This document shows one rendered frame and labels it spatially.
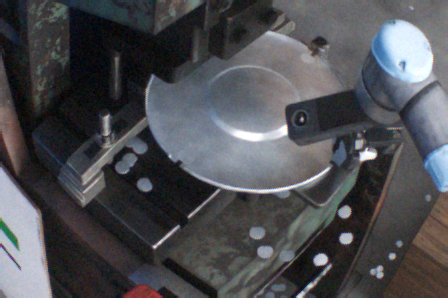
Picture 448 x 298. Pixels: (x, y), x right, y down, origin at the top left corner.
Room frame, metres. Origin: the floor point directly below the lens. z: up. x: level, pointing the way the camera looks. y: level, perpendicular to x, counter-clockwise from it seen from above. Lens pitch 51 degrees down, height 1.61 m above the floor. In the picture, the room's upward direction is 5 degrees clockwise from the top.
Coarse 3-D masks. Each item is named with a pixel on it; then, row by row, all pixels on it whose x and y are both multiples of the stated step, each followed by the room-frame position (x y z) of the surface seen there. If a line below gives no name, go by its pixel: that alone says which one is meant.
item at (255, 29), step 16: (224, 0) 0.71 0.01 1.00; (240, 0) 0.75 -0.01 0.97; (256, 0) 0.75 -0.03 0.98; (272, 0) 0.77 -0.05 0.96; (224, 16) 0.71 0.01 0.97; (240, 16) 0.72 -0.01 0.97; (256, 16) 0.75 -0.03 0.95; (272, 16) 0.75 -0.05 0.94; (144, 32) 0.75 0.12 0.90; (160, 32) 0.73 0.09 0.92; (176, 32) 0.72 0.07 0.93; (192, 32) 0.70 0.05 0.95; (208, 32) 0.72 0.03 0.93; (224, 32) 0.70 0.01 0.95; (240, 32) 0.71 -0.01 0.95; (256, 32) 0.75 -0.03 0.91; (176, 48) 0.72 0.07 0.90; (192, 48) 0.70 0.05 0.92; (208, 48) 0.72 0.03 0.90; (224, 48) 0.70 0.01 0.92; (240, 48) 0.72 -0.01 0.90
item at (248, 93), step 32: (224, 64) 0.80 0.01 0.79; (256, 64) 0.80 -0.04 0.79; (288, 64) 0.81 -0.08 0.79; (320, 64) 0.83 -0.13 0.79; (160, 96) 0.73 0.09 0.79; (192, 96) 0.73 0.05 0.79; (224, 96) 0.73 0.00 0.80; (256, 96) 0.74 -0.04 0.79; (288, 96) 0.75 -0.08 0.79; (320, 96) 0.76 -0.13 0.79; (160, 128) 0.68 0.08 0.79; (192, 128) 0.68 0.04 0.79; (224, 128) 0.68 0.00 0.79; (256, 128) 0.68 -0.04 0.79; (224, 160) 0.64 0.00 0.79; (256, 160) 0.64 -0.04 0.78; (288, 160) 0.64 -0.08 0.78; (256, 192) 0.59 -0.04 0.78
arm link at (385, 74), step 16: (384, 32) 0.55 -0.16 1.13; (400, 32) 0.55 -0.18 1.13; (416, 32) 0.56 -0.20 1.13; (384, 48) 0.53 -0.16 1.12; (400, 48) 0.53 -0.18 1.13; (416, 48) 0.54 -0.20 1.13; (368, 64) 0.56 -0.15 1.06; (384, 64) 0.53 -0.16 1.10; (400, 64) 0.52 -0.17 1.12; (416, 64) 0.52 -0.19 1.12; (368, 80) 0.56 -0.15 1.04; (384, 80) 0.53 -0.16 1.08; (400, 80) 0.52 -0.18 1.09; (416, 80) 0.51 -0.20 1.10; (432, 80) 0.52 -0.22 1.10; (384, 96) 0.54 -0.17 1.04; (400, 96) 0.51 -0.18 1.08
